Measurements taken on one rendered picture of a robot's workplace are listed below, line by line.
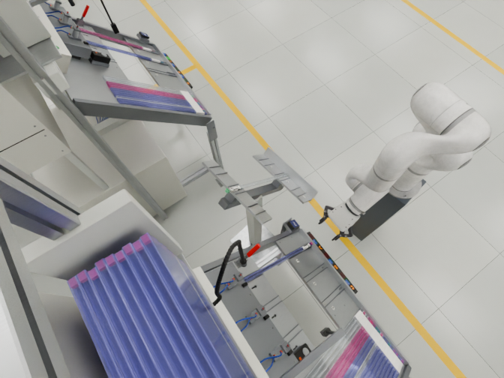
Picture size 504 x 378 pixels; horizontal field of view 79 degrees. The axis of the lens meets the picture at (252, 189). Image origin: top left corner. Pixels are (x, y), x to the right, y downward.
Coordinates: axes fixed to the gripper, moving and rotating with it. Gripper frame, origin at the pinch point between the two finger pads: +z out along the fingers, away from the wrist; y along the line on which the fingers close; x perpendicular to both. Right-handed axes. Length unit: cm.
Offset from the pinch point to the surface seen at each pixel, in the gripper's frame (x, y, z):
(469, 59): -222, 55, -104
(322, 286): 15.7, -16.9, 10.2
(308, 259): 11.1, -5.0, 10.2
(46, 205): 113, 10, -33
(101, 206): 105, 11, -30
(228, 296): 65, -3, 4
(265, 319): 58, -14, 4
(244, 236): -35, 38, 71
